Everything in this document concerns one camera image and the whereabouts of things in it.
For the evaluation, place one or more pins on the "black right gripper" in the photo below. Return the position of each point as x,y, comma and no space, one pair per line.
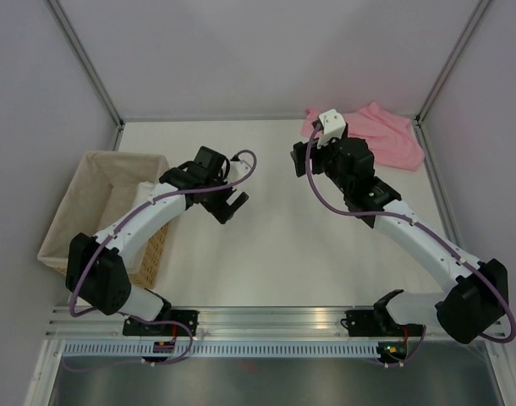
315,153

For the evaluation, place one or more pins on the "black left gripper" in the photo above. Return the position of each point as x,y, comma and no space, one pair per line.
221,210

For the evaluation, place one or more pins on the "white t shirt robot print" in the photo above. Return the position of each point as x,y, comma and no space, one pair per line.
143,193

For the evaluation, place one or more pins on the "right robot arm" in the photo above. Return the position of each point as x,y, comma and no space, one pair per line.
474,293

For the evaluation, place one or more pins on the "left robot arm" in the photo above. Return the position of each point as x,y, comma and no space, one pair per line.
98,265

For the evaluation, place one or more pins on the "pink t shirt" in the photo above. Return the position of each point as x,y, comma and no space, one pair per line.
389,136

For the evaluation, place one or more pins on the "wicker basket cloth lining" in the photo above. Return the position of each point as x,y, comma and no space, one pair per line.
101,191

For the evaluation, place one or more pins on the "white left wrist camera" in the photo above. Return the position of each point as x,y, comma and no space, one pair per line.
239,168

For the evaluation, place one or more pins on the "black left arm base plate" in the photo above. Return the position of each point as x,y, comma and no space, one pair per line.
178,322

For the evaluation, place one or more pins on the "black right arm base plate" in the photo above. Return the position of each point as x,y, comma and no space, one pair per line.
373,323

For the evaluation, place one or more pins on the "slotted grey cable duct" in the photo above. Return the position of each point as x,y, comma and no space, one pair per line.
223,349

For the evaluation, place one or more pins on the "aluminium mounting rail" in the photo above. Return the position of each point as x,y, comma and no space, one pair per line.
220,323

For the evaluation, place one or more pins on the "right aluminium frame post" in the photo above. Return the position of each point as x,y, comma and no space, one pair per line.
475,19

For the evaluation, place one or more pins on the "aluminium frame post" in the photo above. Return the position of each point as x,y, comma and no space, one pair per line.
475,19
73,39

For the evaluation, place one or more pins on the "left aluminium frame post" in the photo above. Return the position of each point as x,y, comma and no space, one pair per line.
73,39

